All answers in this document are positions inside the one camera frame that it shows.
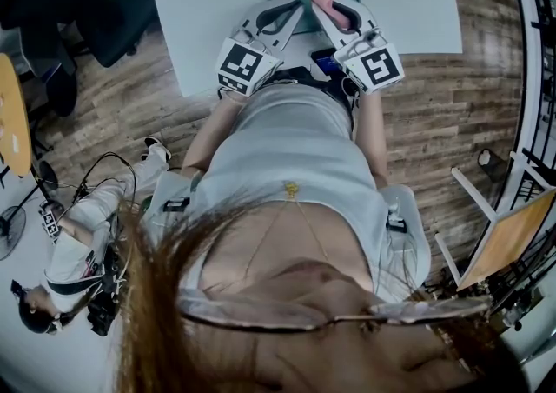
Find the thin-framed eyeglasses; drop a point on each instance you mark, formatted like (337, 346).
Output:
(243, 314)

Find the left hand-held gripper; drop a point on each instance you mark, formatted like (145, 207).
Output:
(243, 67)

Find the black mesh waste bin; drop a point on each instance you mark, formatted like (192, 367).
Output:
(493, 165)

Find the black equipment pile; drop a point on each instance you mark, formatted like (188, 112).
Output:
(104, 317)

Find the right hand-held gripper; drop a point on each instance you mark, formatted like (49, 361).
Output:
(378, 69)

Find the black chest-mounted screen device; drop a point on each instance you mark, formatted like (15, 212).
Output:
(323, 61)

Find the person's right forearm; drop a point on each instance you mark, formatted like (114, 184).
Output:
(371, 135)

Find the wooden table with white legs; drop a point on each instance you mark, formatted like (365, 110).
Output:
(508, 239)

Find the person's grey shirt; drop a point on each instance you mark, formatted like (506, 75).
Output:
(286, 139)

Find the person's left forearm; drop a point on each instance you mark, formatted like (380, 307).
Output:
(204, 143)

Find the round yellow wooden table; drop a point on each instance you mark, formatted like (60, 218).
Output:
(15, 113)

